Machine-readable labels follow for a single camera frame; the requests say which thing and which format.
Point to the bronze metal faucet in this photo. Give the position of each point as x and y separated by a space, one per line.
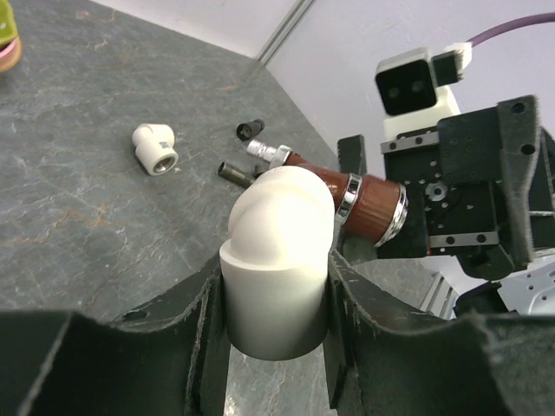
235 175

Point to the second white elbow fitting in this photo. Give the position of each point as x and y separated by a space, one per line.
153 145

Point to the green dotted plate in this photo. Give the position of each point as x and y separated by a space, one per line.
8 29

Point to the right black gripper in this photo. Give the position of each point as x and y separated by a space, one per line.
479 188

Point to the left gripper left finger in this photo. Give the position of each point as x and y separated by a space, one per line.
168 356

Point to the pink plate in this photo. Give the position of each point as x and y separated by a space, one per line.
10 50

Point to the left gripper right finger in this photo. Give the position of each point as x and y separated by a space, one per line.
385 357

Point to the white elbow pipe fitting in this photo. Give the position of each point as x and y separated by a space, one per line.
275 265

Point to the brown wooden plate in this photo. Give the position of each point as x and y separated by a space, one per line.
8 64

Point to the black cylindrical pipe piece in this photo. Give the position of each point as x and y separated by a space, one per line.
249 130

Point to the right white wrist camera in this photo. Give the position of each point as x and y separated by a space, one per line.
414 87

